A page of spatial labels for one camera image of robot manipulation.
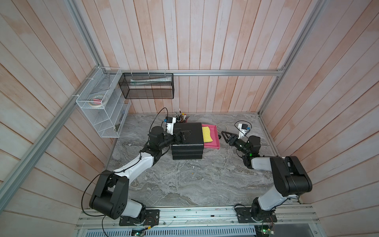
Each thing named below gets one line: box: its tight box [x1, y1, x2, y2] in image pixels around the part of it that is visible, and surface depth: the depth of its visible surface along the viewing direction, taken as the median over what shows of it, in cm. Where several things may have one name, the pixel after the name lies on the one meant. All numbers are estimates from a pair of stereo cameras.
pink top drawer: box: [201, 123, 221, 150], surface depth 90 cm
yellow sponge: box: [201, 126, 213, 143], surface depth 91 cm
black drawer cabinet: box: [170, 122, 204, 160], surface depth 85 cm
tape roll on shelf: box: [88, 93, 107, 108], surface depth 76 cm
